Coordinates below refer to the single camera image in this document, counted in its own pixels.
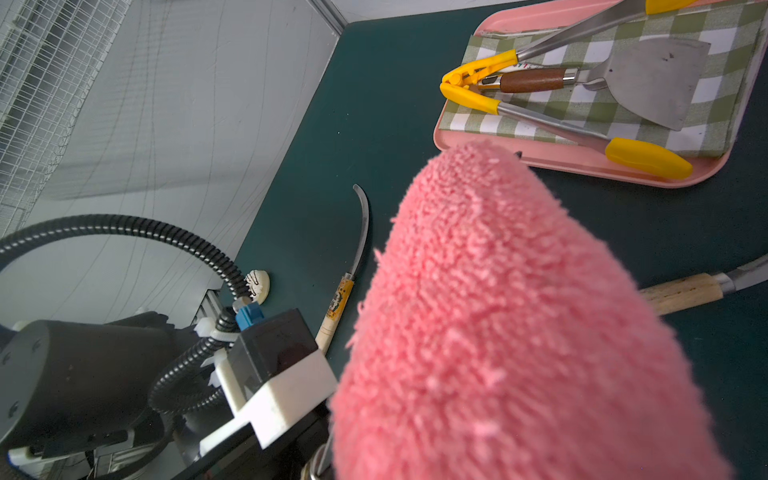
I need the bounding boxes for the white wire basket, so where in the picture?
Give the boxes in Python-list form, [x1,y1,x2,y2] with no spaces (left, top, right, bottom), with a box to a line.
[1,0,130,235]

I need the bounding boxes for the small metal spatula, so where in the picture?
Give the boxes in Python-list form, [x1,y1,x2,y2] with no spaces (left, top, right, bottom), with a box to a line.
[477,38,710,131]

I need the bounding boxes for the pink rag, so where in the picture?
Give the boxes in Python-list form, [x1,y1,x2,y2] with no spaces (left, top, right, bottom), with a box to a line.
[331,142,733,479]

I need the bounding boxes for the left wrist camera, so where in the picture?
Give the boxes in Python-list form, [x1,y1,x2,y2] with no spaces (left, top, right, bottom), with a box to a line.
[195,304,337,457]

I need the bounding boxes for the white rope ball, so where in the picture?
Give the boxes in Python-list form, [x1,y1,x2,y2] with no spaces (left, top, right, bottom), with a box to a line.
[245,270,271,305]

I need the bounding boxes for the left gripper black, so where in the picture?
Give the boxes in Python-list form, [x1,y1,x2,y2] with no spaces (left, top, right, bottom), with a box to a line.
[1,312,327,479]

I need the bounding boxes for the pink checkered tray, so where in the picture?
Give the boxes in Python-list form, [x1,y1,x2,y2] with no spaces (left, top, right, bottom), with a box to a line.
[434,1,767,188]

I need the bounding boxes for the yellow tipped metal tongs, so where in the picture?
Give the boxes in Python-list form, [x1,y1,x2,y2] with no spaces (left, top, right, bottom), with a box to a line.
[440,0,694,180]

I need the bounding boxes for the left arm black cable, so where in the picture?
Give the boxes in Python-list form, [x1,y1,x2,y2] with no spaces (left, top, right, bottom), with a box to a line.
[0,214,253,415]

